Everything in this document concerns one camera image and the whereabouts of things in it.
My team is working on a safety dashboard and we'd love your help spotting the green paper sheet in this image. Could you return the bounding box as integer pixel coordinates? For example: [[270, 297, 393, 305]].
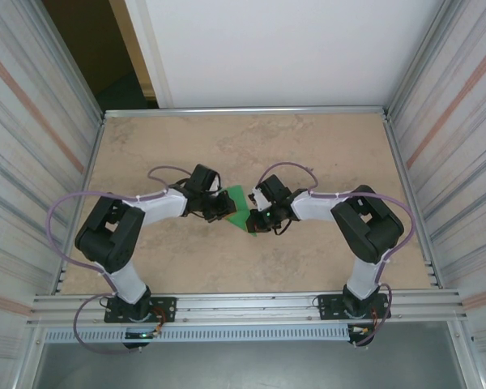
[[222, 184, 262, 238]]

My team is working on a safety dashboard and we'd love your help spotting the grey metal sheet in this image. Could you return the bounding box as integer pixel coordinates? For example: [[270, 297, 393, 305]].
[[32, 322, 471, 389]]

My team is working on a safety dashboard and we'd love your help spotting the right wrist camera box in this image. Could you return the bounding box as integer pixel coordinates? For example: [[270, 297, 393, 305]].
[[250, 184, 271, 212]]

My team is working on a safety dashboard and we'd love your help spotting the aluminium table edge rail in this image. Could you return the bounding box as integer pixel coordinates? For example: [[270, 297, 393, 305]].
[[102, 105, 390, 121]]

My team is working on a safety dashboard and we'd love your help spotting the wide aluminium mounting rail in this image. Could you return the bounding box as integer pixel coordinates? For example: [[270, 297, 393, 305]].
[[27, 288, 470, 328]]

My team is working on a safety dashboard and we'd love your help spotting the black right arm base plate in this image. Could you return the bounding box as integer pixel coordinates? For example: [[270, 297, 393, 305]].
[[316, 292, 390, 322]]

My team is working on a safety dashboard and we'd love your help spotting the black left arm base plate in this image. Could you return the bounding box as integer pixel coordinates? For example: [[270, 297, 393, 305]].
[[104, 296, 177, 324]]

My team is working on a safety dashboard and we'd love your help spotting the slotted grey cable duct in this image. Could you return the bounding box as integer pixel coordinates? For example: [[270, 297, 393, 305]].
[[43, 326, 352, 344]]

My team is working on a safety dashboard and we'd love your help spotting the aluminium table side rail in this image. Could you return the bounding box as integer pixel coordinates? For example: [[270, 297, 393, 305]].
[[56, 115, 106, 295], [382, 113, 442, 289]]

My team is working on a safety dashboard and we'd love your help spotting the small circuit board with wires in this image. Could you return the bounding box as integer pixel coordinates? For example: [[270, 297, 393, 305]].
[[347, 323, 377, 348], [122, 328, 164, 350]]

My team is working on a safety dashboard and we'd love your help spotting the translucent corrugated enclosure panel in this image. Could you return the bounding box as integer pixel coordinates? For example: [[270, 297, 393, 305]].
[[0, 0, 106, 365], [384, 0, 486, 365]]

